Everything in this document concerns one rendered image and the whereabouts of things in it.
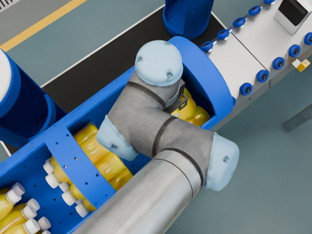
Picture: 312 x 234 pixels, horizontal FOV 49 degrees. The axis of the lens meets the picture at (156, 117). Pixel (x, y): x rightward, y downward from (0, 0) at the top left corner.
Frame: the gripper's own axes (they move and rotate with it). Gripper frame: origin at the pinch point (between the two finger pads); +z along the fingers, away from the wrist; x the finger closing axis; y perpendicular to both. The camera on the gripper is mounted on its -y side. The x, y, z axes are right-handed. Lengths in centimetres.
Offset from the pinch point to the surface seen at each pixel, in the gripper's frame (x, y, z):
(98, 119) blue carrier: 16.0, -10.5, 20.7
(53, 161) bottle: 10.8, -27.7, 10.6
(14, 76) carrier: 45, -24, 21
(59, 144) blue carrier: 10.0, -22.1, -0.6
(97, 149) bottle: 4.5, -15.6, 5.0
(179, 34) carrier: 54, 59, 101
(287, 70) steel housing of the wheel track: -8, 56, 36
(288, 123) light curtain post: -27, 76, 113
